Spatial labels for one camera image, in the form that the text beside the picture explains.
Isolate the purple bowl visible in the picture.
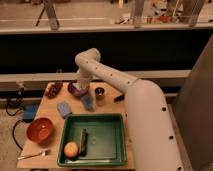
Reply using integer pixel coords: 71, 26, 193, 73
67, 82, 88, 97

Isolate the light blue towel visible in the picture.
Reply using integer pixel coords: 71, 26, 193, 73
76, 87, 87, 93

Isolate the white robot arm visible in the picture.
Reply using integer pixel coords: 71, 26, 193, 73
75, 48, 184, 171

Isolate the red bowl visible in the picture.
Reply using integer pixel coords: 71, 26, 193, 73
26, 118, 54, 143

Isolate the small metal cup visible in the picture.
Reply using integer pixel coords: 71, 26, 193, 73
95, 87, 105, 100

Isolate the blue sponge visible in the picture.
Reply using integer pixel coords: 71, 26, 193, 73
57, 101, 72, 118

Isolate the black brush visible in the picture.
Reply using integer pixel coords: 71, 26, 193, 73
79, 129, 87, 156

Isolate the bunch of dark grapes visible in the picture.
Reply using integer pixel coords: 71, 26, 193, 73
45, 82, 63, 99

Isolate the green plastic tray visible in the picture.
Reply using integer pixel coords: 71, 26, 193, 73
57, 113, 127, 168

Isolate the apple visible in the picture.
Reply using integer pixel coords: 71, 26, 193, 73
64, 141, 78, 158

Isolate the blue box on floor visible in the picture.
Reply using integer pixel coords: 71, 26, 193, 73
23, 104, 38, 123

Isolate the black handled tool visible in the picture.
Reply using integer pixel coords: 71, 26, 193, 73
114, 95, 125, 102

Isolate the black cable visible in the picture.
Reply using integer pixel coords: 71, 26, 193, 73
5, 96, 26, 151

